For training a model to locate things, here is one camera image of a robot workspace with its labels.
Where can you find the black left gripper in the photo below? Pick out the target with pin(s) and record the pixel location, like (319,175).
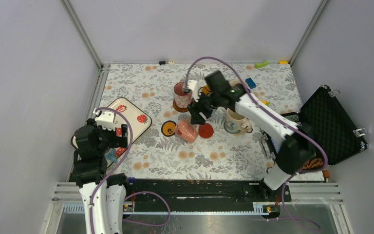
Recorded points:
(119,140)

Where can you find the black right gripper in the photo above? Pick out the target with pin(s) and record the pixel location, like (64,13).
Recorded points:
(195,108)

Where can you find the brown wooden coaster top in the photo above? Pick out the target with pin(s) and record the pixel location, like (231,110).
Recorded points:
(178,109)

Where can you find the pink mug dark rim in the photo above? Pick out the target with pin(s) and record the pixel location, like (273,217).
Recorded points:
(182,99)

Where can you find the blue mug yellow inside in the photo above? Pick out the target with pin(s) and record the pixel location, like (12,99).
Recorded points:
(205,90)

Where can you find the pink mug white inside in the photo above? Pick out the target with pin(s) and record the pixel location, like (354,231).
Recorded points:
(186,131)

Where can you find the red round coaster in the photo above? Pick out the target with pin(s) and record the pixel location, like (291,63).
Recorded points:
(206,130)

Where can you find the white mushroom pattern tray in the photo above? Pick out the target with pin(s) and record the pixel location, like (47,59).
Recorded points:
(125,113)

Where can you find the blue-grey round coaster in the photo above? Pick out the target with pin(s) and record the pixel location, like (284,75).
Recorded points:
(232,129)

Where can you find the cream mug with handle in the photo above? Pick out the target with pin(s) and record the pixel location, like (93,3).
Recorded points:
(236,83)

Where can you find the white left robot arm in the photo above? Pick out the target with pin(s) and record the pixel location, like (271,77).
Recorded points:
(102,195)

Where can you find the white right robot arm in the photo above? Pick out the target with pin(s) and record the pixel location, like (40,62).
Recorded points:
(296,144)

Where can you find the yellow black-rimmed coaster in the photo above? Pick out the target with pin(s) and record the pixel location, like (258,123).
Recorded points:
(168,128)

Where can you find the floral tablecloth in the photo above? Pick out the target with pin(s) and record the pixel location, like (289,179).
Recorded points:
(223,155)

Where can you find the blue toy brick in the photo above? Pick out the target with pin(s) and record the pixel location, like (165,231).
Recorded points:
(250,83)

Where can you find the yellow toy shape sorter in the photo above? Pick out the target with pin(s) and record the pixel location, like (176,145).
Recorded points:
(265,102)

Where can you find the green plastic block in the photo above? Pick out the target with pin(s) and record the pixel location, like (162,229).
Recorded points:
(261,64)

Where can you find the black poker chip case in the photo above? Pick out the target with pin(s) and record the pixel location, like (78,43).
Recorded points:
(332,127)

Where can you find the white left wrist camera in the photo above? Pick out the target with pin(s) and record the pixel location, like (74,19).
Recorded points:
(105,120)

